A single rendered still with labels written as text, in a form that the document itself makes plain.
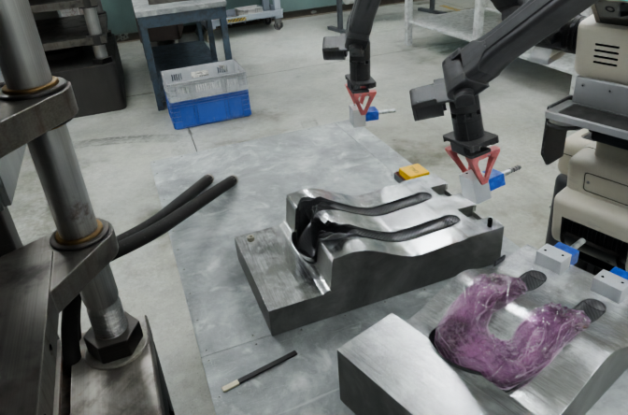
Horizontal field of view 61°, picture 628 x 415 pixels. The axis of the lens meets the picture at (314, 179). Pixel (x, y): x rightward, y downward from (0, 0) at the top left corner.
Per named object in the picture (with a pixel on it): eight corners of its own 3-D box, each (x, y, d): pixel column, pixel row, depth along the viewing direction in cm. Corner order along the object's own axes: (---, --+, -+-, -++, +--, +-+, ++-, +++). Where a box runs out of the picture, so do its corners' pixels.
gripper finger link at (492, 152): (477, 193, 105) (469, 150, 101) (456, 182, 111) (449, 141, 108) (506, 180, 106) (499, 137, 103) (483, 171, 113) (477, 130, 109)
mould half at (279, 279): (433, 205, 134) (435, 156, 127) (500, 262, 112) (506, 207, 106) (237, 259, 119) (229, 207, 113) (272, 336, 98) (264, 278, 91)
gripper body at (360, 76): (353, 92, 145) (352, 64, 142) (345, 80, 154) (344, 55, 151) (377, 89, 146) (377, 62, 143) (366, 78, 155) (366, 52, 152)
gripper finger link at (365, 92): (353, 119, 149) (352, 87, 145) (348, 110, 156) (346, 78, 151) (377, 116, 150) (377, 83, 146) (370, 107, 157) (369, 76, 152)
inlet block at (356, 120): (392, 116, 159) (392, 98, 157) (397, 121, 155) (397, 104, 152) (349, 121, 158) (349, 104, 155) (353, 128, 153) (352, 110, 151)
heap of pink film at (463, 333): (507, 275, 99) (511, 239, 96) (604, 325, 87) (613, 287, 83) (410, 345, 86) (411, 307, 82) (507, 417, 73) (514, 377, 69)
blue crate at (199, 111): (241, 100, 453) (237, 75, 442) (252, 116, 418) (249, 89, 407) (168, 113, 437) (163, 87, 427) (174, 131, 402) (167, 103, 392)
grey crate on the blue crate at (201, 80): (238, 77, 442) (235, 58, 435) (249, 91, 408) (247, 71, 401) (164, 89, 427) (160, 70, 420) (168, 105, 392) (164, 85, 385)
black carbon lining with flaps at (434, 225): (424, 197, 124) (426, 161, 119) (466, 232, 110) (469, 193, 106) (282, 236, 114) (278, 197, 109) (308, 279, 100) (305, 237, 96)
